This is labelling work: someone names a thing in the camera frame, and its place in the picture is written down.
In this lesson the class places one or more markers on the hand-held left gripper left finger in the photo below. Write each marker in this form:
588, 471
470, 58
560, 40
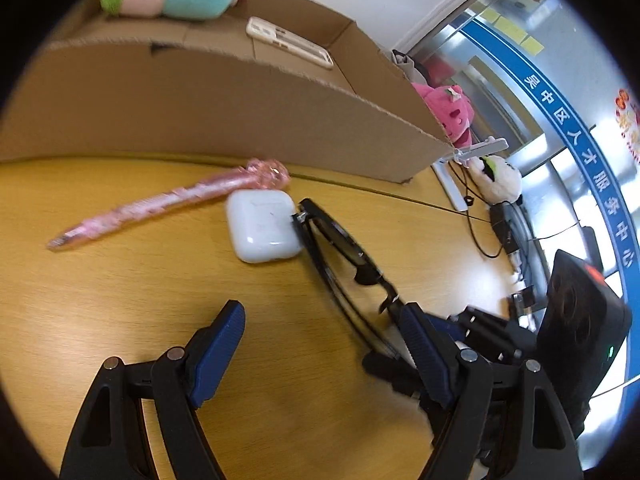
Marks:
220, 355

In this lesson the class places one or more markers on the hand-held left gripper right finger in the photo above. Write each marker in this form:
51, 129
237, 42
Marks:
425, 350

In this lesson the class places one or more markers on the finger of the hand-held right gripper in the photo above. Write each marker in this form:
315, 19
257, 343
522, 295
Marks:
480, 325
390, 370

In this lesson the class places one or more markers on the black glasses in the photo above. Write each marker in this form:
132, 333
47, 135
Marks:
340, 240

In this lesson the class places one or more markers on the brown cardboard box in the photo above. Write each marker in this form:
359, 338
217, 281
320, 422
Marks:
200, 110

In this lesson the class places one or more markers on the black power adapter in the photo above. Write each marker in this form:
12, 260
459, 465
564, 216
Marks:
502, 230

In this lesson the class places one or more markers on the white earbuds case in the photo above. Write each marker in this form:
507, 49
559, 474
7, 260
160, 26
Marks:
260, 225

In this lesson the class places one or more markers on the white panda plush toy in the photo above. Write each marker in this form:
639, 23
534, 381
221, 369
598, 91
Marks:
500, 180

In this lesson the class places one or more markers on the pink glitter pen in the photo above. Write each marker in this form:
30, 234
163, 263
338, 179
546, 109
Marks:
150, 205

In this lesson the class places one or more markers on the white phone stand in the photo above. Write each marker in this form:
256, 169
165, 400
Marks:
485, 148

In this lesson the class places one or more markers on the glass door with blue band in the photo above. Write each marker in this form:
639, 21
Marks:
550, 125

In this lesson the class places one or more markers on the white phone case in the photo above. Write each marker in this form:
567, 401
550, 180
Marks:
285, 40

